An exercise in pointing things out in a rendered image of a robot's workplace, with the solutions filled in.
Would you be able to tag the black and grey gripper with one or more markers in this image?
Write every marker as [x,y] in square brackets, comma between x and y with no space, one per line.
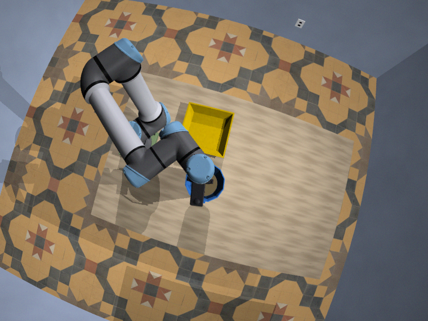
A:
[209,182]

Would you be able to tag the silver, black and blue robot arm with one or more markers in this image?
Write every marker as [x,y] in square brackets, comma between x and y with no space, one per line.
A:
[120,62]

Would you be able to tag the yellow square tray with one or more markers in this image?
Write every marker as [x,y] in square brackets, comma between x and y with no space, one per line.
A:
[209,127]

